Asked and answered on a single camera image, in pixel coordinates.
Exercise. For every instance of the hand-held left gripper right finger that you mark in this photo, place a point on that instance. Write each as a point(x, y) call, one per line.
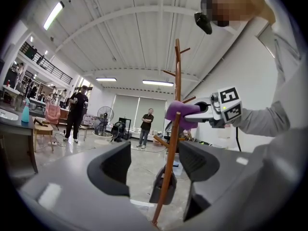
point(201, 165)

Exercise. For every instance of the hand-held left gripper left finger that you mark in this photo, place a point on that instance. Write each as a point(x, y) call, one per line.
point(113, 174)

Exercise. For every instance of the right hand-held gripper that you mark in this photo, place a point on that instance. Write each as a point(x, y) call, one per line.
point(229, 105)

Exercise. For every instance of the purple cloth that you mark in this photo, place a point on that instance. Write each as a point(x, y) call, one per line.
point(180, 108)

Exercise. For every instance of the brown wooden coat rack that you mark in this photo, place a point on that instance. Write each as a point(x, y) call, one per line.
point(177, 80)

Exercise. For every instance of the person's right forearm grey sleeve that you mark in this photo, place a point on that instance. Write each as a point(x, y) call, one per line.
point(262, 121)

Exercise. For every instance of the black office chair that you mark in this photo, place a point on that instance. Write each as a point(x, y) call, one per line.
point(169, 131)

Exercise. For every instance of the round white low table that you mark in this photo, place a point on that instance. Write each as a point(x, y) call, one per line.
point(103, 135)

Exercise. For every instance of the grey hanging bag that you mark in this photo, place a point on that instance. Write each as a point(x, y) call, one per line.
point(166, 189)

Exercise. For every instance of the long ceiling light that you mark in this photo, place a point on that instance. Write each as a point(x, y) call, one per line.
point(157, 82)
point(53, 16)
point(106, 79)

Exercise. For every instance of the black standing fan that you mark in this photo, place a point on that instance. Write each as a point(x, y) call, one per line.
point(105, 115)

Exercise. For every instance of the grey window blinds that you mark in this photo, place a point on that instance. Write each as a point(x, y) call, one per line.
point(134, 109)

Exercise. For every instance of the low wooden table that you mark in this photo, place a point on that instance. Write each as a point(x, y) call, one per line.
point(43, 130)

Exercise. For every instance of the pink armchair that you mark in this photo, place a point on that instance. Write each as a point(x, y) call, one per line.
point(53, 114)

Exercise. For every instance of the person's torso grey shirt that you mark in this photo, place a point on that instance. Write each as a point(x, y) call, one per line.
point(288, 93)

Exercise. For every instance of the dark table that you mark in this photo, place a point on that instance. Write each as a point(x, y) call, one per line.
point(16, 133)

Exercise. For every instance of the blue spray bottle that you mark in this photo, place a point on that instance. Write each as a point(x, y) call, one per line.
point(25, 113)

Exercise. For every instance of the person's head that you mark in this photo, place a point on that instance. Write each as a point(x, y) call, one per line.
point(235, 3)

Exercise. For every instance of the white round basin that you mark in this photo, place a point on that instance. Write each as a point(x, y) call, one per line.
point(8, 115)

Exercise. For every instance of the black balcony railing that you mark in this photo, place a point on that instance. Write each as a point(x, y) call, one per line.
point(51, 68)

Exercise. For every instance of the black head-worn camera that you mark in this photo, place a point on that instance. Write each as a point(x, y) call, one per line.
point(204, 23)

